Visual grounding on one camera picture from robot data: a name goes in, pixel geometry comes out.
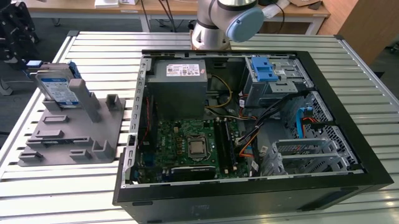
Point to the hard disk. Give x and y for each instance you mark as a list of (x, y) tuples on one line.
[(58, 91)]

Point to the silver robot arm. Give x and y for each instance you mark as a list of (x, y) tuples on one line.
[(211, 37)]

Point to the metal disk bay cage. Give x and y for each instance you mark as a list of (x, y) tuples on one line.
[(309, 156)]

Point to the black mesh waste bin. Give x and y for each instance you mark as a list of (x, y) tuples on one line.
[(34, 46)]

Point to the light wooden desk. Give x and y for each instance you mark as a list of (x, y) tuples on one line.
[(62, 9)]

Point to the grey metal stand foot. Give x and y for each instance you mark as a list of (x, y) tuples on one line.
[(6, 89)]

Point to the large white box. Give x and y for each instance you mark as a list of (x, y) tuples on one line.
[(106, 4)]

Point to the small white box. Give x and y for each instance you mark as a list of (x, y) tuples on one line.
[(130, 2)]

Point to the grey parts rack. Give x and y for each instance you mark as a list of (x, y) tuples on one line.
[(78, 126)]

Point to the grey power supply unit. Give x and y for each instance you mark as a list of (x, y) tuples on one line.
[(178, 98)]

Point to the green motherboard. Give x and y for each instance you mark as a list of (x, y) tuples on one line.
[(183, 127)]

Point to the silver CPU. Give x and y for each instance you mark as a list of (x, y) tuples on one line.
[(196, 148)]

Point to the blue plastic drive latch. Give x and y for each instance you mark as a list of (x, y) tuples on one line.
[(263, 70)]

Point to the black RAM stick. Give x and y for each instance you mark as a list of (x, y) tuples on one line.
[(220, 144)]

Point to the metal optical drive cage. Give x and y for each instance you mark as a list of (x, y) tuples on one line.
[(259, 93)]

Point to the black graphics card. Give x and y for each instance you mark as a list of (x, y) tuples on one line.
[(192, 172)]

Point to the white plastic device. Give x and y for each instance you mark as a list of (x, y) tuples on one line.
[(275, 9)]

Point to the brown cardboard piece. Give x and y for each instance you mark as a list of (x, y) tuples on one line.
[(303, 2)]

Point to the black PC case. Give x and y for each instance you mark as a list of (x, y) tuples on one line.
[(250, 198)]

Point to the brown wooden cabinet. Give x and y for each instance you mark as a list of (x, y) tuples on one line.
[(383, 23)]

